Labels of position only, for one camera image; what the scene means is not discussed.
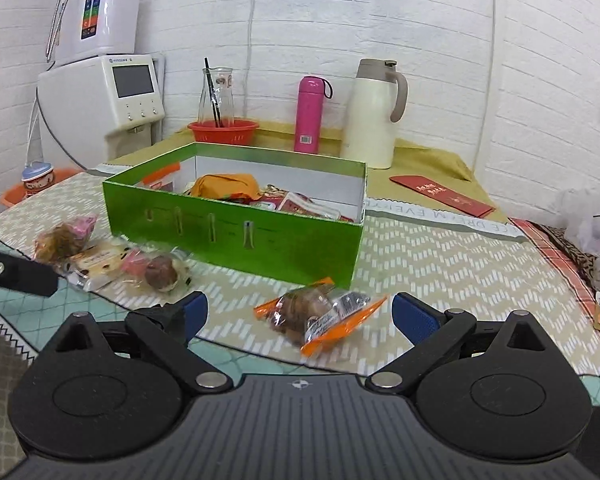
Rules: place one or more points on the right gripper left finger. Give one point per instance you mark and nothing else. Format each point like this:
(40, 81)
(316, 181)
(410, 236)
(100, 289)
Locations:
(164, 333)

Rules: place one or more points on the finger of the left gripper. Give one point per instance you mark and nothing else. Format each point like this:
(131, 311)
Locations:
(29, 277)

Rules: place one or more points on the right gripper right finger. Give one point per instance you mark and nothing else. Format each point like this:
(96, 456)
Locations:
(436, 337)

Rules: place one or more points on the pink fried snack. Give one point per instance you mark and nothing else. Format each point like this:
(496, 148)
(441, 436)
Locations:
(65, 240)

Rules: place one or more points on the clear round pastry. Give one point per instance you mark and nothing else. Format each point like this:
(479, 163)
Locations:
(160, 271)

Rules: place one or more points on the chocolate chip biscuit packet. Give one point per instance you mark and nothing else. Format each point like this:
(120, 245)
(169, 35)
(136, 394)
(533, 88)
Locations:
(97, 266)

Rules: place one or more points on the orange snack packet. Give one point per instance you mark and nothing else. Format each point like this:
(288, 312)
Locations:
(318, 316)

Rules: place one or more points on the orange plastic basin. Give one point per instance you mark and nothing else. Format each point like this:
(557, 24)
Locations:
(17, 193)

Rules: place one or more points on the chevron patterned table mat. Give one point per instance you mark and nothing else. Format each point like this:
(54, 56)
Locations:
(443, 267)

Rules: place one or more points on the blue lidded cup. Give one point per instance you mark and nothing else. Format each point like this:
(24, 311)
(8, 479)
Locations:
(36, 177)

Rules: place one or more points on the red envelope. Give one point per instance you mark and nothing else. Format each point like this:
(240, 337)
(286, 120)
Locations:
(443, 195)

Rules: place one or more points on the orange snack bag in box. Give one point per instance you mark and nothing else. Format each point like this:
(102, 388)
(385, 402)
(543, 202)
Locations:
(241, 187)

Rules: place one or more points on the mustard yellow cloth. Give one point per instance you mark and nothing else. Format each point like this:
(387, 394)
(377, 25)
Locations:
(410, 159)

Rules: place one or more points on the green cardboard box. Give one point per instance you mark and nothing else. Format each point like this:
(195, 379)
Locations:
(148, 203)

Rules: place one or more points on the white water dispenser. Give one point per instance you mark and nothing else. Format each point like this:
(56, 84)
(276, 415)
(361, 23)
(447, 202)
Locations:
(99, 109)

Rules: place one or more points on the red plastic basket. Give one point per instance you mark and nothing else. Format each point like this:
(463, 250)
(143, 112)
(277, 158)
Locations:
(240, 132)

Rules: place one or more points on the cream thermal jug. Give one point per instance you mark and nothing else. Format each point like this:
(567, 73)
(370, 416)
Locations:
(377, 103)

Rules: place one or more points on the black straw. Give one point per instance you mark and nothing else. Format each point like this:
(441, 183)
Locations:
(214, 102)

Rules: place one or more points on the glass carafe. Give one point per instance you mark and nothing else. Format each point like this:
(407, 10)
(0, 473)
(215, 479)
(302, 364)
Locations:
(223, 83)

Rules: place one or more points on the white water purifier unit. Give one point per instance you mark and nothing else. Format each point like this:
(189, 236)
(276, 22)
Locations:
(82, 29)

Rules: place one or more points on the pink thermos bottle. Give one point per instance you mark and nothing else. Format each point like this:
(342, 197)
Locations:
(312, 92)

